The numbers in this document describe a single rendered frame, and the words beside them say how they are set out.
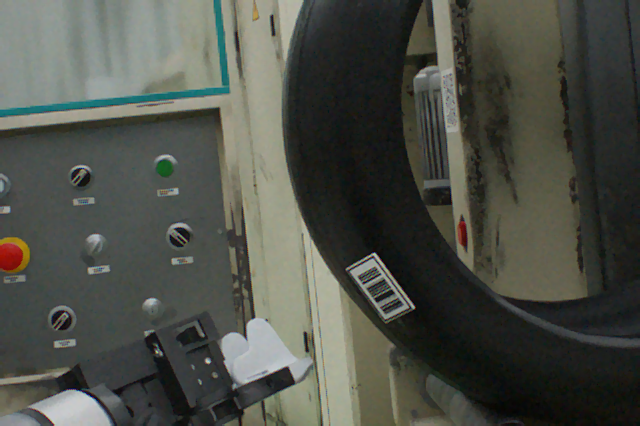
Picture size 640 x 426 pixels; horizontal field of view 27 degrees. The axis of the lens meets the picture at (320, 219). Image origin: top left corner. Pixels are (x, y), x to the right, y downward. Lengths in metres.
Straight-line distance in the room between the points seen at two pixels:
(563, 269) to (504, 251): 0.07
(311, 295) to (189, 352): 3.66
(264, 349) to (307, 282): 3.61
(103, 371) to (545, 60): 0.78
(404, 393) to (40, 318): 0.63
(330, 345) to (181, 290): 2.78
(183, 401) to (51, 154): 1.00
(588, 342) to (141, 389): 0.41
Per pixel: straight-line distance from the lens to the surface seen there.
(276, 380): 0.99
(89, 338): 1.93
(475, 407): 1.28
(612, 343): 1.18
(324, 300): 4.65
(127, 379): 0.95
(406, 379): 1.51
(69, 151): 1.92
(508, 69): 1.54
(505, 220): 1.54
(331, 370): 4.68
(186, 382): 0.96
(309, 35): 1.17
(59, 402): 0.91
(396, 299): 1.16
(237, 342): 1.06
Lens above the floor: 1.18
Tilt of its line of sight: 3 degrees down
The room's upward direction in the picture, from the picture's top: 6 degrees counter-clockwise
